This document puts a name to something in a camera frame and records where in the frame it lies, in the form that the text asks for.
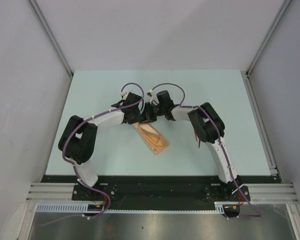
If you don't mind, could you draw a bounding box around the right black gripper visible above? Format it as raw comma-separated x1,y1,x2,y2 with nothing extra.
139,102,166,124

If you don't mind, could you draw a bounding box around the peach cloth napkin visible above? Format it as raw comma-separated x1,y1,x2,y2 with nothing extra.
132,123,170,155

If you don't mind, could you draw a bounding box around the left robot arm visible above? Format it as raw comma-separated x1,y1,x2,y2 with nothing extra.
58,91,143,200

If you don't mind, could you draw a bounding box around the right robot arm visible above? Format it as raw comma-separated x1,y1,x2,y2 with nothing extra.
142,90,243,201

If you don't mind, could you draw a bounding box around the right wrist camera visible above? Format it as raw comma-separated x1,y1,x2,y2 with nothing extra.
147,89,158,103

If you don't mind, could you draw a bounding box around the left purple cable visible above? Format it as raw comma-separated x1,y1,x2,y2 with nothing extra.
38,82,145,226

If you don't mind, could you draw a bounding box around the purple cable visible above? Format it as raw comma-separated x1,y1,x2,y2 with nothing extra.
38,82,145,226
148,83,262,218

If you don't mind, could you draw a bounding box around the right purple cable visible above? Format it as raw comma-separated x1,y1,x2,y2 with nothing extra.
148,83,262,218

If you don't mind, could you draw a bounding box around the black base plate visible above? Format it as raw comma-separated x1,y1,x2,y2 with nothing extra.
41,174,282,211

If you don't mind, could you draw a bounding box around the right aluminium frame post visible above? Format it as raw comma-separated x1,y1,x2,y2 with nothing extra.
246,0,293,76

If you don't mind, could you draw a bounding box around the aluminium frame post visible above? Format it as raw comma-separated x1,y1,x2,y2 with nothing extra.
246,0,293,76
27,0,75,77

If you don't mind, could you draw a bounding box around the slotted cable duct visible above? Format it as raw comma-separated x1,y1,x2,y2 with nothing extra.
35,202,233,215

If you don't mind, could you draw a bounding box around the left aluminium frame post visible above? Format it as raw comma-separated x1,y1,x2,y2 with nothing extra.
27,0,75,77

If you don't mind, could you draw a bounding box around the aluminium front rail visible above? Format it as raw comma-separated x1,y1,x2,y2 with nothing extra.
26,183,299,204

